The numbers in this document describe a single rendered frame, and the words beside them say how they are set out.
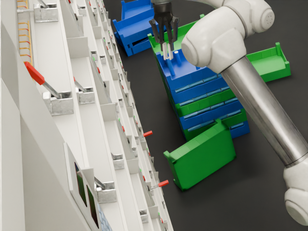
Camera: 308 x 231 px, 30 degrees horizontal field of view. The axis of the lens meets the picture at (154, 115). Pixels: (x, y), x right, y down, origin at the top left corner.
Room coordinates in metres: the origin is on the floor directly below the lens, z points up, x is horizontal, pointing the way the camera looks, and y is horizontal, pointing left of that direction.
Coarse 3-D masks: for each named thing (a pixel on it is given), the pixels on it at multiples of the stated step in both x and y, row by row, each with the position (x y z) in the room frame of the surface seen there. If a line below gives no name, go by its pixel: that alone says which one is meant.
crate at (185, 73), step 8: (160, 56) 2.14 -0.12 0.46; (184, 56) 2.16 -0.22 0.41; (160, 64) 2.10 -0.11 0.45; (176, 64) 2.13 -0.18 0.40; (184, 64) 2.11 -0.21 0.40; (168, 72) 2.09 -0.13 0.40; (176, 72) 2.07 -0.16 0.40; (184, 72) 2.05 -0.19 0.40; (192, 72) 1.96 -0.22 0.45; (200, 72) 1.96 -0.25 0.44; (208, 72) 1.96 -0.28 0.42; (168, 80) 1.96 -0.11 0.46; (176, 80) 1.96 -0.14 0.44; (184, 80) 1.96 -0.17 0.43; (192, 80) 1.96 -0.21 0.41; (176, 88) 1.96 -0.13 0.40
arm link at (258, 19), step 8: (232, 0) 1.62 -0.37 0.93; (240, 0) 1.60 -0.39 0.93; (248, 0) 1.59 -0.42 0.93; (256, 0) 1.58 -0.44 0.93; (232, 8) 1.57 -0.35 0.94; (240, 8) 1.56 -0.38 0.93; (248, 8) 1.55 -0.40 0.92; (256, 8) 1.54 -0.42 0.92; (264, 8) 1.54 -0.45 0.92; (240, 16) 1.54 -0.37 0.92; (248, 16) 1.54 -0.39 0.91; (256, 16) 1.52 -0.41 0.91; (264, 16) 1.52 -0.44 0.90; (272, 16) 1.53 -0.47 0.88; (248, 24) 1.53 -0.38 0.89; (256, 24) 1.51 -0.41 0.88; (264, 24) 1.51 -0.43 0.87; (248, 32) 1.53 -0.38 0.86; (256, 32) 1.53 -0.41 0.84
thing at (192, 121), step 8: (232, 104) 1.96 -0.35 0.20; (240, 104) 1.96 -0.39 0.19; (176, 112) 2.04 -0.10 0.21; (208, 112) 1.96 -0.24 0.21; (216, 112) 1.96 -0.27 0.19; (224, 112) 1.96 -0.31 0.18; (184, 120) 1.96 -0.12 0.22; (192, 120) 1.96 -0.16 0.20; (200, 120) 1.96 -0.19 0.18; (208, 120) 1.96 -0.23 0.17; (184, 128) 1.96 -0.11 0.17
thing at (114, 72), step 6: (114, 72) 1.77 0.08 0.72; (114, 78) 1.77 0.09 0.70; (114, 84) 1.75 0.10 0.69; (120, 90) 1.70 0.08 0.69; (120, 96) 1.67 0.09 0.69; (120, 102) 1.60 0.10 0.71; (126, 114) 1.56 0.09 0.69; (126, 120) 1.53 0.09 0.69; (126, 126) 1.49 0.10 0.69; (132, 132) 1.46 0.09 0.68; (132, 138) 1.43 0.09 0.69; (132, 144) 1.40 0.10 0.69; (132, 150) 1.35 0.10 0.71; (138, 156) 1.34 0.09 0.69; (138, 162) 1.31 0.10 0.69; (144, 174) 1.25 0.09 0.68; (150, 186) 1.17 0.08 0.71; (150, 192) 1.17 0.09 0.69
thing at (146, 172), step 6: (126, 108) 1.77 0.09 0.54; (132, 108) 1.77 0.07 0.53; (132, 114) 1.77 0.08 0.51; (132, 120) 1.75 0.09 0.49; (132, 126) 1.71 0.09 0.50; (138, 150) 1.57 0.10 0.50; (144, 162) 1.50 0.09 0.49; (144, 168) 1.47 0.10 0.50; (150, 180) 1.41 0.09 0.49; (156, 198) 1.32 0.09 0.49; (156, 204) 1.29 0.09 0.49
